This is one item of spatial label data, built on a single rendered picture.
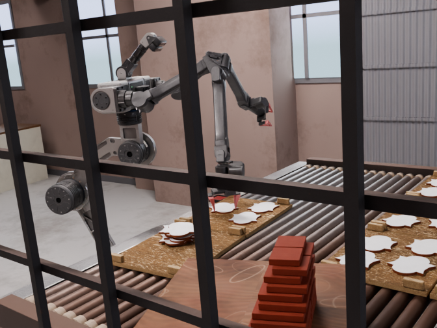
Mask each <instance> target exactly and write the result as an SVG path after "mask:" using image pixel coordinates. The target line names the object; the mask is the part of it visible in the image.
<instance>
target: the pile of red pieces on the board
mask: <svg viewBox="0 0 437 328"><path fill-rule="evenodd" d="M313 250H314V242H306V236H278V239H277V241H276V244H275V246H274V248H273V250H272V253H271V255H270V258H269V265H268V268H267V270H266V272H265V274H264V276H263V283H262V285H261V288H260V290H259V293H258V299H257V301H256V304H255V306H254V309H253V311H252V318H251V320H250V323H249V325H248V326H249V327H252V328H311V324H312V320H313V314H314V310H315V304H316V300H317V294H316V288H315V277H314V275H315V266H314V261H315V255H314V254H313Z"/></svg>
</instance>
